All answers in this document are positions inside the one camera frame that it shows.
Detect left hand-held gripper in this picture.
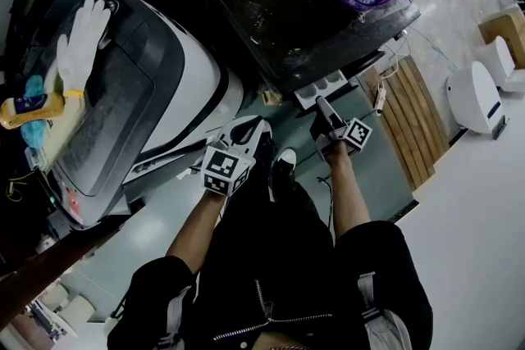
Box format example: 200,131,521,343
199,114,267,198

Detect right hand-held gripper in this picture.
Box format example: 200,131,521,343
309,95,373,161

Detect white detergent drawer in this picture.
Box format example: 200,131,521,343
293,68,359,112

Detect person's left forearm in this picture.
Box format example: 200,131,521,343
165,188,231,276

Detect person's right forearm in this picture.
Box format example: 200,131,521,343
323,143,372,239

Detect open cardboard box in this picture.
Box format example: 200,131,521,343
477,7,525,70

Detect black and white sneaker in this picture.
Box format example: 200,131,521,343
249,119,274,161
267,148,298,186

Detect white power strip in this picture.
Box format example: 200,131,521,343
373,82,387,114

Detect grey green floor platform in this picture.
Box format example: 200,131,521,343
61,80,420,325

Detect white and black top-load washer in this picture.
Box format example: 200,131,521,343
28,0,247,231

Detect wooden slat platform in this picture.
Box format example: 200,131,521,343
362,54,450,192

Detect person's black trousers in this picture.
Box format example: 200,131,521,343
196,171,338,289

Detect black washing machine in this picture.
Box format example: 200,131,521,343
194,0,423,96

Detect white round appliance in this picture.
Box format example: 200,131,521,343
445,60,511,141

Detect person's black jacket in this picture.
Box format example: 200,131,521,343
107,220,434,350

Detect white glove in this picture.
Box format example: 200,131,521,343
56,0,113,98

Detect blue cloth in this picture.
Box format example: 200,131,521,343
20,74,53,149

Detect yellow bottle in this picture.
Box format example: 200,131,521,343
0,91,67,131

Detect white cylinder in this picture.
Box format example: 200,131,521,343
60,293,99,338
40,281,71,313

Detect black cable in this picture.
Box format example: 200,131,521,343
316,175,336,229

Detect white cable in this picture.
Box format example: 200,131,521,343
378,34,413,80

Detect blue cable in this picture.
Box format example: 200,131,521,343
409,25,459,69

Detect grey harness strap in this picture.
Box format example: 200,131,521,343
157,284,194,350
356,270,412,350

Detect yellow cable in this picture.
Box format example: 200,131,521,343
5,171,36,202

